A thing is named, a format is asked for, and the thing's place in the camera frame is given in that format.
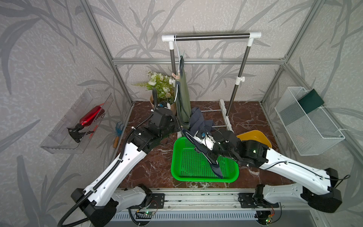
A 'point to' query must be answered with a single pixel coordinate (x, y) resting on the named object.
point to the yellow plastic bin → (254, 135)
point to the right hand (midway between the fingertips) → (201, 142)
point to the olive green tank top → (183, 112)
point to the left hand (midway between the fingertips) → (181, 121)
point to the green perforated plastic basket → (188, 165)
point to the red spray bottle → (90, 117)
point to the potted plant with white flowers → (165, 91)
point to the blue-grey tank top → (198, 125)
